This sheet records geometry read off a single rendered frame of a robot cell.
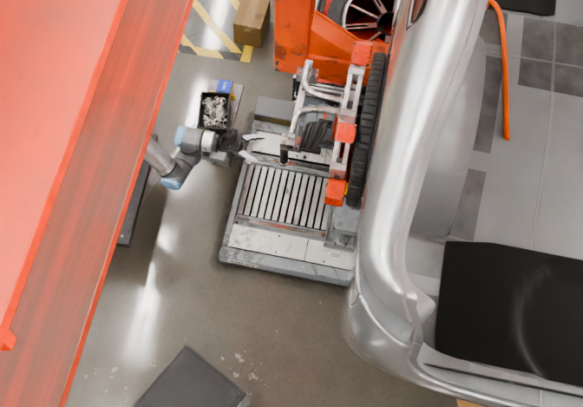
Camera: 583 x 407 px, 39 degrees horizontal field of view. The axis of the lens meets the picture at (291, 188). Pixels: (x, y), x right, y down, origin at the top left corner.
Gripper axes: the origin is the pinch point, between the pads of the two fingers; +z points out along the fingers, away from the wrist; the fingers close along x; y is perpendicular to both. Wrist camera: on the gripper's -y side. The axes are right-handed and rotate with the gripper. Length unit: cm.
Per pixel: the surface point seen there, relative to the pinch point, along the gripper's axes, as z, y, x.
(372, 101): 42, -34, -11
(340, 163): 34.1, -15.3, 8.2
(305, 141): 19.0, -17.3, 2.5
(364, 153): 42.7, -24.9, 6.9
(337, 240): 39, 66, 6
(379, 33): 40, 35, -96
